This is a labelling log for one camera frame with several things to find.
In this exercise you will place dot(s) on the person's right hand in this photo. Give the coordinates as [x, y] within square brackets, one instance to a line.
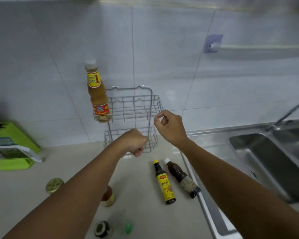
[172, 128]

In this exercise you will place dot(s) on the person's left hand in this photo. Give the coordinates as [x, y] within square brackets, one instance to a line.
[133, 140]

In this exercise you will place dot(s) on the person's right thumb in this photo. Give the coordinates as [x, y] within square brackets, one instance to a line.
[164, 120]

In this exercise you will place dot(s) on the person's left fingers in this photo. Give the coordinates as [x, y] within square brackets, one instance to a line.
[137, 152]

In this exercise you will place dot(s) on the person's right forearm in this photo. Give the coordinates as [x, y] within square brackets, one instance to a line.
[239, 196]

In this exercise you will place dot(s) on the person's left forearm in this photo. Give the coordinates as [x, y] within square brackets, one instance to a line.
[72, 194]

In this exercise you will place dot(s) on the dark sauce bottle yellow label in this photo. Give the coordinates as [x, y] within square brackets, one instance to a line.
[165, 184]

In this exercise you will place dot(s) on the dark sauce bottle white cap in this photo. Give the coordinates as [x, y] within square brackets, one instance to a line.
[182, 177]

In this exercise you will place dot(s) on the red sauce jar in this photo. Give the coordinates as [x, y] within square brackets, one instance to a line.
[109, 197]

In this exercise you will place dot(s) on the orange sauce bottle white cap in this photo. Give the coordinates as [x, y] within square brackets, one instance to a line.
[97, 97]

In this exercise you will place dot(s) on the clear bottle green cap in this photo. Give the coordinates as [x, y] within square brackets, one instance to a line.
[127, 227]

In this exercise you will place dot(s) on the jar with black lid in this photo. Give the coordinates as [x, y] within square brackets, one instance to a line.
[101, 229]

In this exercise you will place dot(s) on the jar with gold lid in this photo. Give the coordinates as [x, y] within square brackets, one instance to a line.
[54, 185]

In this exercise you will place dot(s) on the stainless steel sink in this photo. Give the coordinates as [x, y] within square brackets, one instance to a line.
[264, 159]

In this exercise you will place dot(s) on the metal faucet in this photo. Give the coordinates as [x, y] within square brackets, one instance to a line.
[286, 116]

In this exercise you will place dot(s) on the green white vegetable slicer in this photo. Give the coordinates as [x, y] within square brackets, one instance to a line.
[15, 163]

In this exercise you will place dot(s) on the green box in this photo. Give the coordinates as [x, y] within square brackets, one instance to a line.
[12, 134]

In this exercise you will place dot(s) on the purple wall hook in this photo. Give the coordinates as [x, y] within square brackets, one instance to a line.
[212, 43]

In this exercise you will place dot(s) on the white wall rod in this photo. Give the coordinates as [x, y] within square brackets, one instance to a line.
[264, 47]

